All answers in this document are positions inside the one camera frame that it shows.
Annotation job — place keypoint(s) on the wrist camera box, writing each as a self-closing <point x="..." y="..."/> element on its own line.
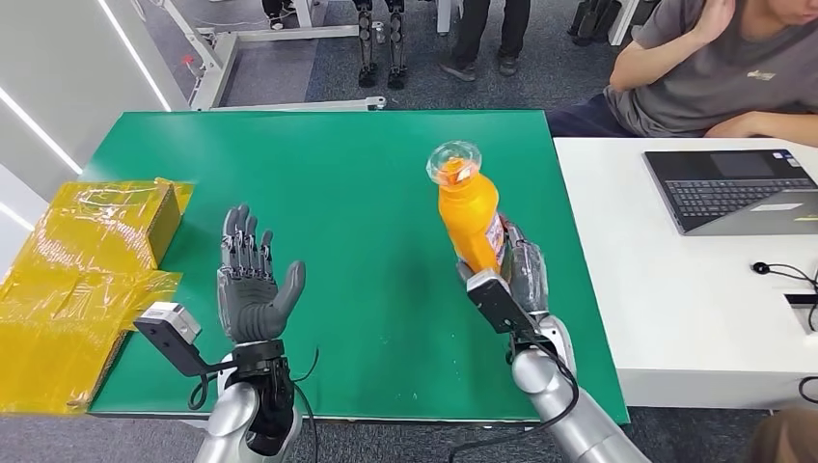
<point x="498" y="303"/>
<point x="169" y="332"/>

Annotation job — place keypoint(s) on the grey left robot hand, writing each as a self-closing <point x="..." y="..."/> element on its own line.
<point x="249" y="300"/>

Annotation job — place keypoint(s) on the dark grey laptop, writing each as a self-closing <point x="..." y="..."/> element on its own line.
<point x="722" y="192"/>

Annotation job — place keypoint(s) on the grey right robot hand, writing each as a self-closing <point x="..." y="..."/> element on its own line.
<point x="529" y="275"/>

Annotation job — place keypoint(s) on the person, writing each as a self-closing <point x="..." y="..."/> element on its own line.
<point x="786" y="441"/>
<point x="476" y="32"/>
<point x="276" y="22"/>
<point x="703" y="76"/>

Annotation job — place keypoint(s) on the orange bottle with clear cap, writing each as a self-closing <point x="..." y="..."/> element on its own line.
<point x="470" y="217"/>

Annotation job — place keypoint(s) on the white wall light strip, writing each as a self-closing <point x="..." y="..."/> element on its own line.
<point x="16" y="217"/>
<point x="38" y="130"/>

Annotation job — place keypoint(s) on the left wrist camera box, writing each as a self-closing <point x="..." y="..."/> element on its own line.
<point x="169" y="332"/>

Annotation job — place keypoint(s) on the silver black humanoid robot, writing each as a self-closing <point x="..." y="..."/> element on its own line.
<point x="366" y="45"/>

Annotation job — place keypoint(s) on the yellow taped flat cardboard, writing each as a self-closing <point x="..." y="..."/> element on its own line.
<point x="51" y="339"/>

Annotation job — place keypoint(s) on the white table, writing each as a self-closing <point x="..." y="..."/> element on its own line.
<point x="671" y="319"/>

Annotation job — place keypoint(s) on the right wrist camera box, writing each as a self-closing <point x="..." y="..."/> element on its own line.
<point x="498" y="303"/>

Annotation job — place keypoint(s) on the white gantry frame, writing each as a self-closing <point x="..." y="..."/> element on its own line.
<point x="214" y="70"/>

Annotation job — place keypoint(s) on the black equipment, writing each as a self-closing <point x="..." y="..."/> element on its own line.
<point x="591" y="22"/>

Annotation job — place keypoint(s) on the white furniture leg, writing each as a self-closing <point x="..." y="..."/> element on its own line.
<point x="445" y="16"/>
<point x="623" y="22"/>

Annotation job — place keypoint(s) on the yellow taped cardboard box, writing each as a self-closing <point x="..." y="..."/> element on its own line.
<point x="102" y="223"/>

